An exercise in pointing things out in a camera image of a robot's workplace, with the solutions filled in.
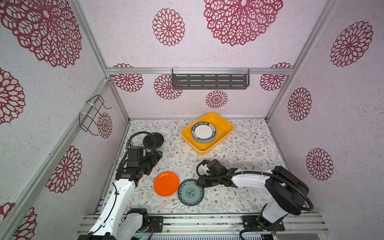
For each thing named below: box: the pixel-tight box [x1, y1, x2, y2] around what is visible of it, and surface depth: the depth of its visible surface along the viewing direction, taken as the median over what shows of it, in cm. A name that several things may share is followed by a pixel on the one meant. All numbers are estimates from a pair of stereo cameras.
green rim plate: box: [191, 122, 217, 141], surface depth 109 cm
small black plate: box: [143, 132, 164, 150], surface depth 108 cm
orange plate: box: [153, 171, 180, 197], surface depth 89 cm
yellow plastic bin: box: [181, 112, 234, 156], surface depth 111 cm
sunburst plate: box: [192, 137, 217, 144], surface depth 105 cm
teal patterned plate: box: [177, 179, 205, 207], surface depth 85 cm
